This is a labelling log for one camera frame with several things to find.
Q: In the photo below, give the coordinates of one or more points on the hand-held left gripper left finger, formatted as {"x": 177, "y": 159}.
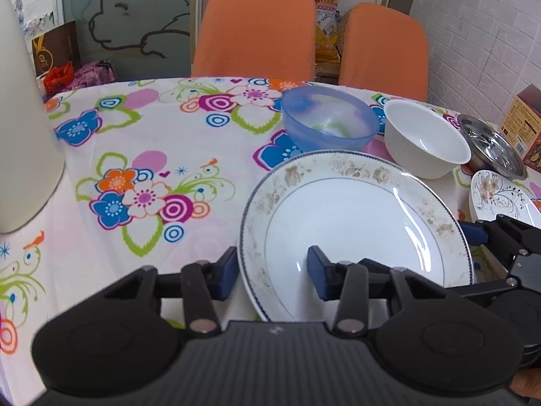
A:
{"x": 226, "y": 273}

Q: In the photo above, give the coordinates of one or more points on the white plastic bowl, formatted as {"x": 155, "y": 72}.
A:
{"x": 422, "y": 135}

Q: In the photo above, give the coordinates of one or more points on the brown paper bag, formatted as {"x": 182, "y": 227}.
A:
{"x": 57, "y": 50}

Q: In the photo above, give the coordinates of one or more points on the small white floral plate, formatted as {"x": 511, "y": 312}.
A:
{"x": 498, "y": 196}

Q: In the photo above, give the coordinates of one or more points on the orange chair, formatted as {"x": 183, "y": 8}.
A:
{"x": 253, "y": 34}
{"x": 384, "y": 50}

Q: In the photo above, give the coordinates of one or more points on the large white gold-rimmed plate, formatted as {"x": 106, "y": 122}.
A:
{"x": 359, "y": 220}

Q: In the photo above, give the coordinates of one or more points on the orange red cloth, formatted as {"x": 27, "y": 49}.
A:
{"x": 59, "y": 77}

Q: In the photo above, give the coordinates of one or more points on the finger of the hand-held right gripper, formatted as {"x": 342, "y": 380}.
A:
{"x": 473, "y": 232}

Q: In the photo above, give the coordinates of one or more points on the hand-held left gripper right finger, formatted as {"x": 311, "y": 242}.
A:
{"x": 317, "y": 273}

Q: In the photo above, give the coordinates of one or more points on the stainless steel bowl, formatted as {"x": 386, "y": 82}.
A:
{"x": 492, "y": 148}

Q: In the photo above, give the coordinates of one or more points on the yellow printed bag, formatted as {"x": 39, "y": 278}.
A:
{"x": 327, "y": 29}

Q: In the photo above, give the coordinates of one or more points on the translucent blue plastic bowl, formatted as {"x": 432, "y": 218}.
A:
{"x": 329, "y": 112}

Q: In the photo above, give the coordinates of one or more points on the red cracker box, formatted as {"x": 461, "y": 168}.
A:
{"x": 526, "y": 127}

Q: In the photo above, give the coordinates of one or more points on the tall white container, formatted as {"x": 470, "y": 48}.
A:
{"x": 25, "y": 127}

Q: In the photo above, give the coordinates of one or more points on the floral tablecloth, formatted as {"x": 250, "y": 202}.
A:
{"x": 169, "y": 135}

